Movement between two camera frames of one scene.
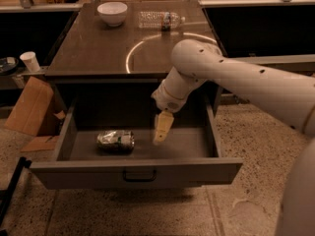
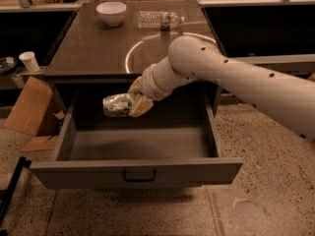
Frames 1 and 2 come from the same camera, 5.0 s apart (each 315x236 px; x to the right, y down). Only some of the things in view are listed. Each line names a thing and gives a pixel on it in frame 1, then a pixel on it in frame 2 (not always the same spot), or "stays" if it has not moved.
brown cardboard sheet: x=30 y=111 stays
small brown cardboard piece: x=40 y=144 stays
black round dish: x=8 y=65 stays
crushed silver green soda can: x=115 y=143 -> x=116 y=105
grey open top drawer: x=108 y=143 stays
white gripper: x=166 y=100 -> x=148 y=84
